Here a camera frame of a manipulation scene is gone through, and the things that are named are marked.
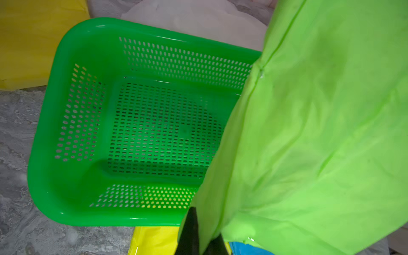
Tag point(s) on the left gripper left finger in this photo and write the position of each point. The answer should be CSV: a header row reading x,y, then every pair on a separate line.
x,y
188,243

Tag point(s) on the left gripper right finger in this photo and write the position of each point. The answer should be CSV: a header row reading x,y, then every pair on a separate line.
x,y
216,247

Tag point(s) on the blue raincoat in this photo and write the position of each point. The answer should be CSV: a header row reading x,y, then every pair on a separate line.
x,y
238,248

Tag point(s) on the neon yellow raincoat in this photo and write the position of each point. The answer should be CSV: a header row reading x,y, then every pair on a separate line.
x,y
155,240

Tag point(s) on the lime green raincoat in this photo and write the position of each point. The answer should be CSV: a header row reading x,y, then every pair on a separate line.
x,y
314,157

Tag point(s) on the green plastic basket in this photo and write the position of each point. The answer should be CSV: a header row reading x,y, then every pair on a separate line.
x,y
132,118

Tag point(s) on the white folded raincoat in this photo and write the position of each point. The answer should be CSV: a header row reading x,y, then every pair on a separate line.
x,y
215,20

